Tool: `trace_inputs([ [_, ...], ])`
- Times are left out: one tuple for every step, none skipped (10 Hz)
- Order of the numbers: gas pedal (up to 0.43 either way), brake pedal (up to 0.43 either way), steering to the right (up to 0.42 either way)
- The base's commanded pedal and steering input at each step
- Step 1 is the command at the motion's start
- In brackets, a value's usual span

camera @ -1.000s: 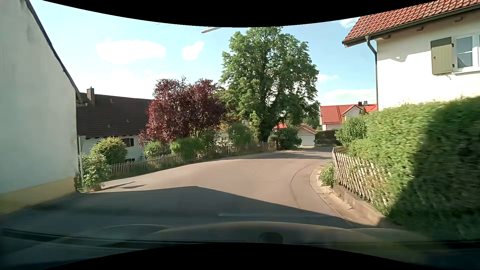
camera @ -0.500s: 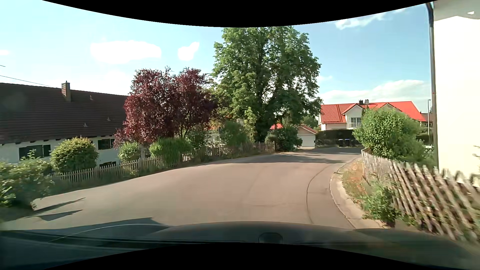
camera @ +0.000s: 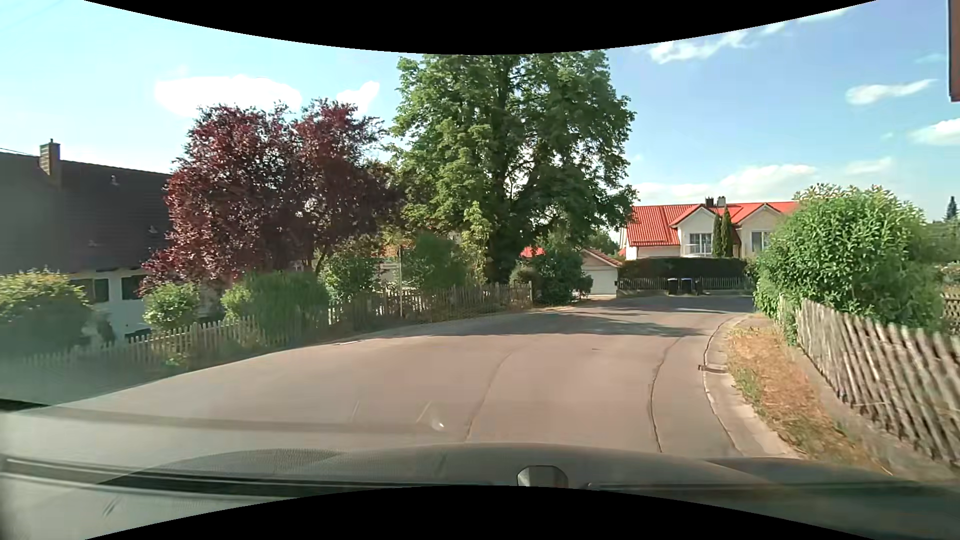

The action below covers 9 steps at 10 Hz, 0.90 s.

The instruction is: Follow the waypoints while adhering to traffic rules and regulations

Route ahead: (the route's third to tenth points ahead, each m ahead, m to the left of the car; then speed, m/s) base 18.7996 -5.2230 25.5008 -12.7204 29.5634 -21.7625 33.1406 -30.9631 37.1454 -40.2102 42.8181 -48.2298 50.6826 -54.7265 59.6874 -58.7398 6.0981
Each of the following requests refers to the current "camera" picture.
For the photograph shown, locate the white garage with red roof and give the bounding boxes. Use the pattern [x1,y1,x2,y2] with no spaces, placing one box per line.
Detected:
[522,246,625,297]

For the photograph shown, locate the white house with red roof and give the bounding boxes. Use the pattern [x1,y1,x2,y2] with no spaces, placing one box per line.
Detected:
[619,196,801,261]

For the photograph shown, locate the dark green hedge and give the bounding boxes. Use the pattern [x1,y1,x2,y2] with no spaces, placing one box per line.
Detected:
[619,256,750,282]

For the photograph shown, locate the slim dark cypress trees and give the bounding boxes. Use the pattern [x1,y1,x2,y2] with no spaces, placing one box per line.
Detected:
[711,207,736,259]

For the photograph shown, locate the white house with dark roof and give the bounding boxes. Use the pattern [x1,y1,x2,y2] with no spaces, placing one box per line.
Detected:
[0,139,175,342]

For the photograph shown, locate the low railing fence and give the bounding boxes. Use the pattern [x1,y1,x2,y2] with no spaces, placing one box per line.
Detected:
[618,276,750,293]

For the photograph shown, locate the large round green bush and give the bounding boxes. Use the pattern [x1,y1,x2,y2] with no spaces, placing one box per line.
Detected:
[750,183,948,335]

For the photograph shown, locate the grey asphalt road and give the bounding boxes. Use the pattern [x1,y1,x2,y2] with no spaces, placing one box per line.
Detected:
[0,294,759,481]

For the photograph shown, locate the long wooden picket fence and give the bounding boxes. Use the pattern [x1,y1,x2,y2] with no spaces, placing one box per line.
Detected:
[0,282,535,376]

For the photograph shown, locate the car's own bonnet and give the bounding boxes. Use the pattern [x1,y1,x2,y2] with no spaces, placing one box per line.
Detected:
[0,441,960,540]

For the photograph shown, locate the large green tree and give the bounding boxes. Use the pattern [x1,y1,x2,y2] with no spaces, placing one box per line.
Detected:
[388,51,639,286]

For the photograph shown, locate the weathered wooden picket fence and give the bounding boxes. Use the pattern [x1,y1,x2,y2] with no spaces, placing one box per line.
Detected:
[776,294,960,466]

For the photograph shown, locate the dark red leafed tree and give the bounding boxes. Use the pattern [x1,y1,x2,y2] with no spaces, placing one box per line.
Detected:
[141,99,399,290]

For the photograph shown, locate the dry grass verge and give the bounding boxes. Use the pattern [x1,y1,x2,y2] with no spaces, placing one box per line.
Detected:
[726,318,886,472]

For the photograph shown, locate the row of green bushes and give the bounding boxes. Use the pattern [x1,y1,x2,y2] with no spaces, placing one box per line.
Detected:
[0,255,384,357]

